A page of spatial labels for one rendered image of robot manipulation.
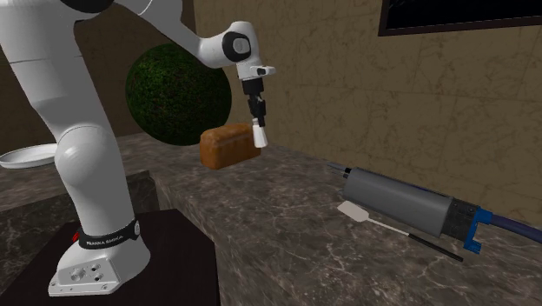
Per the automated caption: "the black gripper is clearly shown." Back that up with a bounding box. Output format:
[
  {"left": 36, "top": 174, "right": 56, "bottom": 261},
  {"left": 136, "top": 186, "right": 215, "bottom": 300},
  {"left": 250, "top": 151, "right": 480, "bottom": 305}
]
[{"left": 241, "top": 77, "right": 269, "bottom": 149}]

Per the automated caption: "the dark framed wall picture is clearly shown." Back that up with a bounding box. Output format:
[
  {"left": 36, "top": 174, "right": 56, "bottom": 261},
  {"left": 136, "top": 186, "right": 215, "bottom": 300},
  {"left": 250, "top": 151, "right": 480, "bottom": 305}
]
[{"left": 377, "top": 0, "right": 542, "bottom": 37}]

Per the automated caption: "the white plate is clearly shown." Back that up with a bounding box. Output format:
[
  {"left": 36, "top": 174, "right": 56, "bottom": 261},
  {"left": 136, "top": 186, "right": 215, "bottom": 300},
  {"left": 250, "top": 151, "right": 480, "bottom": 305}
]
[{"left": 0, "top": 143, "right": 58, "bottom": 170}]

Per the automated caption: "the dark robot stand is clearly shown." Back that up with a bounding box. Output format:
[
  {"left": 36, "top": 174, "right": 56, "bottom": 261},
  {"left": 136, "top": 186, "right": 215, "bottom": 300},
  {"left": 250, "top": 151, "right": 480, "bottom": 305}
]
[{"left": 0, "top": 208, "right": 221, "bottom": 306}]

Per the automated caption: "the round green bush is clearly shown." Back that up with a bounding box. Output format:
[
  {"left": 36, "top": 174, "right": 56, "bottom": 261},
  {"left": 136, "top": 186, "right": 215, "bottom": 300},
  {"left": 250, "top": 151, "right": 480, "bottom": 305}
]
[{"left": 125, "top": 43, "right": 233, "bottom": 147}]

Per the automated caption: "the white spatula black handle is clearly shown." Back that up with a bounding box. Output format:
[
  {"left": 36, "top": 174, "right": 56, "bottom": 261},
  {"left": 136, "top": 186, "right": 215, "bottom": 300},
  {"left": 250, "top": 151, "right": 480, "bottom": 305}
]
[{"left": 336, "top": 199, "right": 465, "bottom": 263}]

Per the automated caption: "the brown bread loaf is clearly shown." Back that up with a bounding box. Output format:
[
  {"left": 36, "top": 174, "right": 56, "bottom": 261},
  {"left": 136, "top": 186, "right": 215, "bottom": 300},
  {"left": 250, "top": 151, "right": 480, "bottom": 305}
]
[{"left": 199, "top": 122, "right": 262, "bottom": 171}]

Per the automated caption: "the grey cylinder tool blue handle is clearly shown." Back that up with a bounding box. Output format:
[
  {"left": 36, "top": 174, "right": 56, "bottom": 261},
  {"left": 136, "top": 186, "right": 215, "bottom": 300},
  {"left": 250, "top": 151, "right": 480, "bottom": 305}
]
[{"left": 325, "top": 162, "right": 542, "bottom": 256}]

